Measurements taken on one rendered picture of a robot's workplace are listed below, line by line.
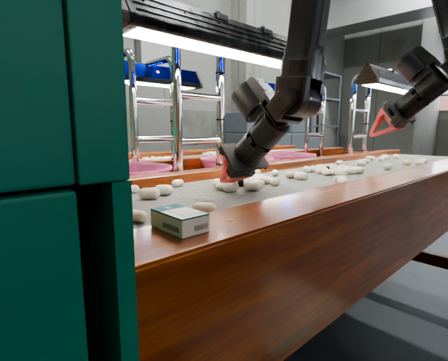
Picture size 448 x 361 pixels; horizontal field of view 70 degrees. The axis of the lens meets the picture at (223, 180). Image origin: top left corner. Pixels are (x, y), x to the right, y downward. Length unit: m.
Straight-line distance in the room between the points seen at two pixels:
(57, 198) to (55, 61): 0.07
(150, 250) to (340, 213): 0.29
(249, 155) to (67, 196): 0.46
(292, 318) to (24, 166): 0.36
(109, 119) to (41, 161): 0.04
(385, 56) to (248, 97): 6.43
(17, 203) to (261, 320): 0.29
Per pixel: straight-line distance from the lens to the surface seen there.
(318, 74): 0.58
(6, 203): 0.18
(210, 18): 0.73
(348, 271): 0.56
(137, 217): 0.46
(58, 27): 0.19
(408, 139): 6.74
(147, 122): 3.45
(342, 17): 5.98
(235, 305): 0.35
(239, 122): 3.62
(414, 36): 6.94
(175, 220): 0.32
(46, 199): 0.19
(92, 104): 0.19
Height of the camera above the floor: 0.87
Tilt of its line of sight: 9 degrees down
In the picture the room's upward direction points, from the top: straight up
